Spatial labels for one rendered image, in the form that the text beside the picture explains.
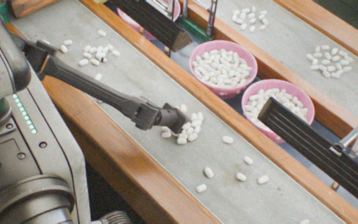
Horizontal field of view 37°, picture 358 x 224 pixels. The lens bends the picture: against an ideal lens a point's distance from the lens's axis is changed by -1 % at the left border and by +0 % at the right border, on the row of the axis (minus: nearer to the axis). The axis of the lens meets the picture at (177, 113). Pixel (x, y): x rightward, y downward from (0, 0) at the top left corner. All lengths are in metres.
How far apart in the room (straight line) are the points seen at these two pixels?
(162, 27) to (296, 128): 0.55
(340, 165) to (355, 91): 0.75
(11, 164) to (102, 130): 0.93
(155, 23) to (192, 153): 0.45
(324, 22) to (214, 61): 0.55
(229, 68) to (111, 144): 0.59
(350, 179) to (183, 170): 0.58
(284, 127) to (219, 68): 0.66
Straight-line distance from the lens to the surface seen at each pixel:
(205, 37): 2.31
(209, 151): 1.86
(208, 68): 2.12
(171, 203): 1.71
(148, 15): 1.79
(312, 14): 2.45
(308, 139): 1.51
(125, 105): 1.67
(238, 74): 2.12
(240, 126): 1.92
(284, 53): 2.26
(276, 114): 1.54
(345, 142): 1.50
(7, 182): 0.95
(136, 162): 1.79
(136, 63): 2.12
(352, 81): 2.24
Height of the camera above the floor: 2.23
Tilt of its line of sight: 49 degrees down
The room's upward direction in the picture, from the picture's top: 6 degrees clockwise
